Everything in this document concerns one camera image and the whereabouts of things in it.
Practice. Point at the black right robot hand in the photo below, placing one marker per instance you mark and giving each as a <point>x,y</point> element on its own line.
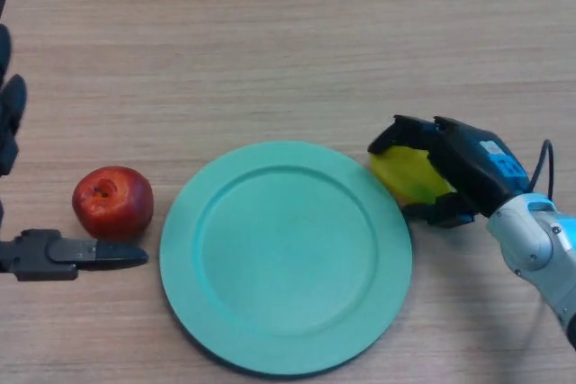
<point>472,163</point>

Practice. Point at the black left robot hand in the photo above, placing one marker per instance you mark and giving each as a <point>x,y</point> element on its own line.
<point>40,258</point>

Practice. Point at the yellow starfruit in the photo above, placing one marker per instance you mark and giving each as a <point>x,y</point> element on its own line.
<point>407,172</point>

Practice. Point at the green round plate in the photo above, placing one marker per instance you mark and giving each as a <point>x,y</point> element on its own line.
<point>288,258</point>

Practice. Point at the red apple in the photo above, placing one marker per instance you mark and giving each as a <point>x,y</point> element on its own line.
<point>112,204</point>

